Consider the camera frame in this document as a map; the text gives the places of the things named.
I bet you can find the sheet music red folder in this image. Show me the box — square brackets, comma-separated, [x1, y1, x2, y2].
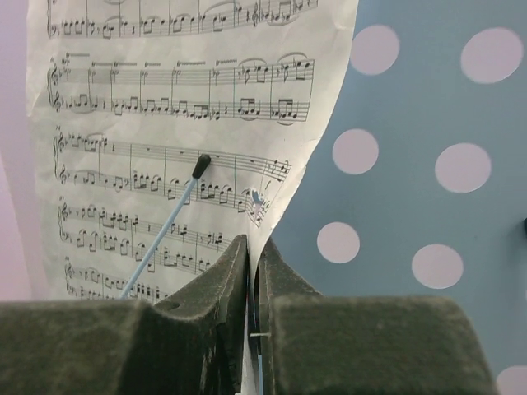
[26, 1, 358, 393]

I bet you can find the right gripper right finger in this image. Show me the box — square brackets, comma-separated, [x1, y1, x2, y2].
[256, 242, 497, 394]

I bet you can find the light blue music stand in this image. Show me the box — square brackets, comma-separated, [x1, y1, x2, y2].
[119, 0, 527, 395]

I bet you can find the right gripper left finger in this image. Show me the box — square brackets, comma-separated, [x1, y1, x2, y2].
[1, 235, 248, 394]

